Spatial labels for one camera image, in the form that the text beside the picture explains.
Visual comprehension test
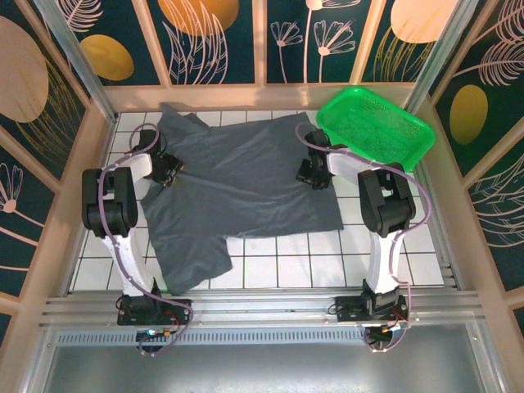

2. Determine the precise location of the dark grey t-shirt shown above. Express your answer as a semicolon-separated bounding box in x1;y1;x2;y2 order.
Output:
140;102;345;296

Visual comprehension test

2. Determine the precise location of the green plastic mesh basket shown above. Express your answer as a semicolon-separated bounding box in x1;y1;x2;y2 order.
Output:
315;85;436;174

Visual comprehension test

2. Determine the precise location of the dark panel with orange circle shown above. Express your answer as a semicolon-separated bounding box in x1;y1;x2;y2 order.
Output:
146;0;263;86

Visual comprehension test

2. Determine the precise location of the dark panel with white flowers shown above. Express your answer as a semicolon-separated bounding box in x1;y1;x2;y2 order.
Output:
265;0;372;85

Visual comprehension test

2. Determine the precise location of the dark panel with single flower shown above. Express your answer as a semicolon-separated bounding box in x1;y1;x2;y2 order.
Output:
0;125;57;296

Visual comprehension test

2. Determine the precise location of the dark panel with large pale circle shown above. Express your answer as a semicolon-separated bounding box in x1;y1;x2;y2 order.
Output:
0;0;92;182

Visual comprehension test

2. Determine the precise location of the dark panel with pale circle and stems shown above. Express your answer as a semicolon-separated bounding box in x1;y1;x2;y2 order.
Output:
359;0;460;83

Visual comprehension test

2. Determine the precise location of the dark panel with yellow oval and fern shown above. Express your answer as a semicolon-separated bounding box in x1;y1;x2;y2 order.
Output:
431;0;524;178

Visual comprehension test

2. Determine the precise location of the dark panel with fern leaves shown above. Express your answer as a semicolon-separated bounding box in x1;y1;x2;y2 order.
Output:
466;150;524;292

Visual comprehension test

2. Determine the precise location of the slotted metal front plate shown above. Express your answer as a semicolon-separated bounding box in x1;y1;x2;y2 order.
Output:
23;322;511;393

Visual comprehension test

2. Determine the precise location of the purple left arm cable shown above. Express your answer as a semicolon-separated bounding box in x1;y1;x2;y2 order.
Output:
97;124;196;358

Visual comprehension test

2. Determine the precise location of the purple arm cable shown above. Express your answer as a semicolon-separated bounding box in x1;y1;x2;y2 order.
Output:
97;124;196;358
295;121;432;354

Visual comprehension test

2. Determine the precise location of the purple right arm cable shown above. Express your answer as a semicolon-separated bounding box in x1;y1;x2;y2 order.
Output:
295;121;432;354

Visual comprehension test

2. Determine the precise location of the aluminium frame post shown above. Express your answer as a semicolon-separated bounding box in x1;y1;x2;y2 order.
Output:
33;0;120;126
406;0;490;115

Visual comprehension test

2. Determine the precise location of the aluminium front rail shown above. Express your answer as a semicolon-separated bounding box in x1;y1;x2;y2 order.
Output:
38;288;485;328

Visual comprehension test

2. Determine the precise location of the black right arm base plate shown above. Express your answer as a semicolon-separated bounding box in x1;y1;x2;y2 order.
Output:
329;292;410;328

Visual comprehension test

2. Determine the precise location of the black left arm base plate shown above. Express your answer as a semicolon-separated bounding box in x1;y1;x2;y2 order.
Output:
116;294;194;327

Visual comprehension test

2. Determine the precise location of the aluminium side rail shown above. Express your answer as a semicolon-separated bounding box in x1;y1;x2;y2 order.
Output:
416;163;464;288

